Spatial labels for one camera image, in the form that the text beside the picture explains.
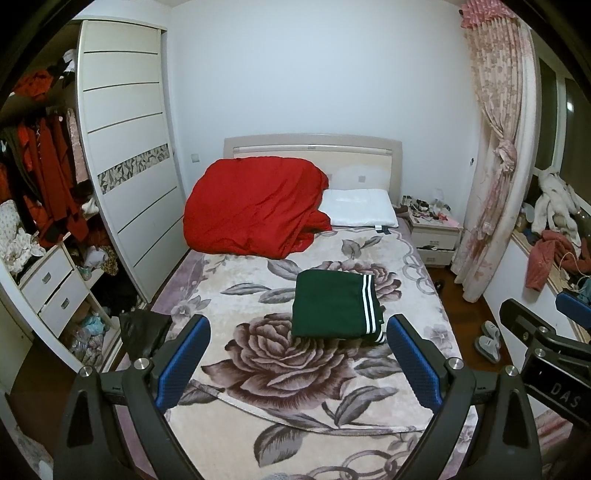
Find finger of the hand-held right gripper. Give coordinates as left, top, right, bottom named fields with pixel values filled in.
left=555, top=290, right=591, bottom=334
left=500, top=298, right=572, bottom=352

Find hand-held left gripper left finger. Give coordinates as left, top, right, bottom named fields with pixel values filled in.
left=52, top=314, right=212, bottom=480

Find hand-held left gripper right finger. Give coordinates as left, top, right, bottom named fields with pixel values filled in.
left=386, top=314, right=542, bottom=480

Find green and white varsity jacket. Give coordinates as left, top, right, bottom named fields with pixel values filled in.
left=291, top=270, right=387, bottom=345

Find pile of pastel clothes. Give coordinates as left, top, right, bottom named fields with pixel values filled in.
left=68, top=313, right=122, bottom=366

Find hanging red clothes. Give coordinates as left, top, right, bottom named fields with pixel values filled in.
left=8, top=69, right=92, bottom=251

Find black cloth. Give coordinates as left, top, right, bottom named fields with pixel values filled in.
left=119, top=309, right=174, bottom=363

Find pink-red garment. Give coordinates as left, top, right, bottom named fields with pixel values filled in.
left=526, top=229, right=583, bottom=292

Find white plush garment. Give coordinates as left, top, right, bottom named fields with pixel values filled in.
left=530, top=167, right=583, bottom=237

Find leopard print cloth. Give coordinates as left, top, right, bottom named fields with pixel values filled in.
left=98, top=246, right=119, bottom=278

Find white nightstand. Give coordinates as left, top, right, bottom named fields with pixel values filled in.
left=408, top=217, right=463, bottom=268

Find white drawer unit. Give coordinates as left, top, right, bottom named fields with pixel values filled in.
left=17, top=244, right=108, bottom=339

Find cluster of small cosmetics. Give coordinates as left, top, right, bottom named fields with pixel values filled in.
left=399, top=191, right=457, bottom=223

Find red duvet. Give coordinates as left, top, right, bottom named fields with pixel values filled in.
left=183, top=156, right=334, bottom=260

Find white pillow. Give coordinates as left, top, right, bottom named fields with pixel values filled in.
left=320, top=188, right=399, bottom=230

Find tied pink floral curtain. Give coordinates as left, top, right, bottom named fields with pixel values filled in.
left=450, top=0, right=542, bottom=304

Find floral cloth bundle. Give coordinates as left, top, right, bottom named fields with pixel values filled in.
left=0, top=200, right=48, bottom=274

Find beige bed headboard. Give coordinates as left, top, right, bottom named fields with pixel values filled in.
left=223, top=134, right=404, bottom=209

